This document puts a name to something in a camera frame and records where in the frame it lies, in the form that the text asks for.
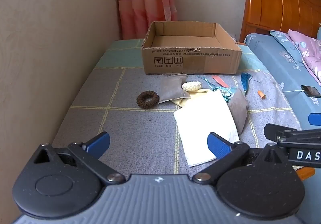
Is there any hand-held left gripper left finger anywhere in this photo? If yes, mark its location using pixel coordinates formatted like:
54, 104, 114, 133
33, 132, 126, 185

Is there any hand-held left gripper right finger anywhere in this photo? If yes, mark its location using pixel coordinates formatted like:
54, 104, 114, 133
193, 132, 289, 185

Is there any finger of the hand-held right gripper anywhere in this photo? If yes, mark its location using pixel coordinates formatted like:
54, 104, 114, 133
264, 124, 321, 149
308, 113, 321, 126

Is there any white cloth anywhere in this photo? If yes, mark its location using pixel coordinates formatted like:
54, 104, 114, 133
174, 90, 240, 167

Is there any grey fabric pouch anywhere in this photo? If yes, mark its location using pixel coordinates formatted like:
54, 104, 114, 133
227, 88, 249, 134
158, 73, 191, 103

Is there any cream braided scrunchie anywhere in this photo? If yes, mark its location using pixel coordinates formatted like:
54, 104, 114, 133
182, 81, 202, 91

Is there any cardboard box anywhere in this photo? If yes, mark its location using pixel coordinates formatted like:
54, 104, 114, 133
141, 21, 243, 75

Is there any black smartphone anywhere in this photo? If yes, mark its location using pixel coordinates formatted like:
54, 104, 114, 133
300, 85, 321, 98

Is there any grey checked blanket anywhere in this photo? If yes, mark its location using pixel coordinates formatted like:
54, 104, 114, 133
51, 38, 303, 177

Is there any teal embroidered sachet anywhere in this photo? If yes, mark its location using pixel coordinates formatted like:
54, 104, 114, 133
212, 86, 239, 103

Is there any pale yellow cloth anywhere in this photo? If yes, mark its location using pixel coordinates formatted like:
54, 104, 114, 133
169, 89, 213, 109

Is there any brown hair scrunchie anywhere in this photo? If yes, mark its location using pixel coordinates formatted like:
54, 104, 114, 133
136, 91, 160, 108

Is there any blue tassel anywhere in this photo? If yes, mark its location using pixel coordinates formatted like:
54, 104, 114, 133
241, 72, 251, 95

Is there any pink paper strip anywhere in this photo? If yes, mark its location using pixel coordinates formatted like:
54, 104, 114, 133
212, 75, 230, 88

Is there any pink floral pillow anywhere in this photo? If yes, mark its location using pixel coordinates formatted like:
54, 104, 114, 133
287, 29, 321, 84

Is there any blue floral bedsheet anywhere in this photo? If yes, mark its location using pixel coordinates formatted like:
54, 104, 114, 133
244, 33, 321, 130

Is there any blue floral pillow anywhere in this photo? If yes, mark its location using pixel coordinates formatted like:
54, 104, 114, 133
269, 30, 310, 71

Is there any orange wooden headboard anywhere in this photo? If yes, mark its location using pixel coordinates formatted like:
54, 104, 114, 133
239, 0, 321, 44

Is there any pink patterned curtain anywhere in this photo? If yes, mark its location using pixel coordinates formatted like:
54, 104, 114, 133
115, 0, 178, 40

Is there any orange wooden bed frame piece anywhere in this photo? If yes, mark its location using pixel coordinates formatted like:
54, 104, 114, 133
300, 167, 316, 181

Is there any teal knotted cord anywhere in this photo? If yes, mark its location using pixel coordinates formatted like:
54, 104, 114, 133
198, 76, 218, 91

